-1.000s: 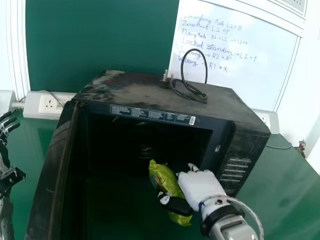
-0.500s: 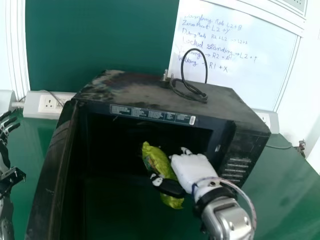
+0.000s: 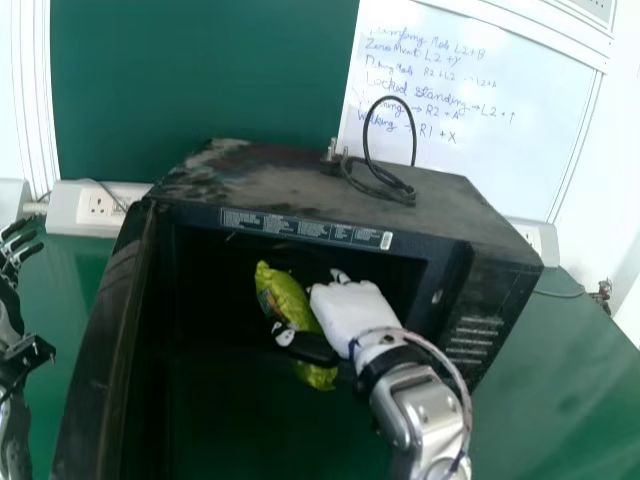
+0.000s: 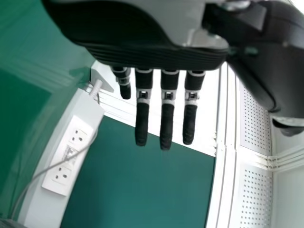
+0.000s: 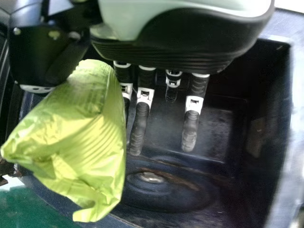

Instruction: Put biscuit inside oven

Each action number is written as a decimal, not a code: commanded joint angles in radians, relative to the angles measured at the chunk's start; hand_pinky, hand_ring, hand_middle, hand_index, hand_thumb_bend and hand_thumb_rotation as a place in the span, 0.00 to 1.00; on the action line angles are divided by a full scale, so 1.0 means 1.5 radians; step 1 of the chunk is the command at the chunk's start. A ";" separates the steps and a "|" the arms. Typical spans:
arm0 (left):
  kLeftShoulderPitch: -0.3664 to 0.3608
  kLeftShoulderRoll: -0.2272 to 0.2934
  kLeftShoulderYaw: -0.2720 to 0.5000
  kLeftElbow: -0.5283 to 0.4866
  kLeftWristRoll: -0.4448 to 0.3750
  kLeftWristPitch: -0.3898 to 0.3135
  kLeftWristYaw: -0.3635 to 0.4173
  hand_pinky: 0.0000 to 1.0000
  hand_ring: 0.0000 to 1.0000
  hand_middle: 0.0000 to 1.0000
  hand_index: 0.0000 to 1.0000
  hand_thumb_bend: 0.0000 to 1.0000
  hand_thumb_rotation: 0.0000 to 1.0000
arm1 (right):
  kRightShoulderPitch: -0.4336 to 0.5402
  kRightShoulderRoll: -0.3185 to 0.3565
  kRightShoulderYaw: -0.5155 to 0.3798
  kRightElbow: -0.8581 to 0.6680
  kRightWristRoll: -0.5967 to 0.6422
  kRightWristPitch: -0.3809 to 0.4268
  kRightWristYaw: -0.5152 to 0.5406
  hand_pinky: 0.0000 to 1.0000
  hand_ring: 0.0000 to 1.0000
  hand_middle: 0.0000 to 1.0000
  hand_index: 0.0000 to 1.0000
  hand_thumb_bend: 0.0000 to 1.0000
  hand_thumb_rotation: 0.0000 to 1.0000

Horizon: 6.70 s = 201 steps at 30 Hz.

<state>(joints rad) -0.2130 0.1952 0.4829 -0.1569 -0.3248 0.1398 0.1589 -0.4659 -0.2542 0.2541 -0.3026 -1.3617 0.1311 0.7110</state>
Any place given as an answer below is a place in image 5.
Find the yellow-green biscuit packet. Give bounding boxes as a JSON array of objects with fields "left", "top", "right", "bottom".
[{"left": 0, "top": 58, "right": 127, "bottom": 223}]

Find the black oven with glass door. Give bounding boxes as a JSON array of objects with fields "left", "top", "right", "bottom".
[{"left": 0, "top": 7, "right": 304, "bottom": 228}]

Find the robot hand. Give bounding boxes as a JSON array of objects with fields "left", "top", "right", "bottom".
[{"left": 7, "top": 0, "right": 276, "bottom": 157}]

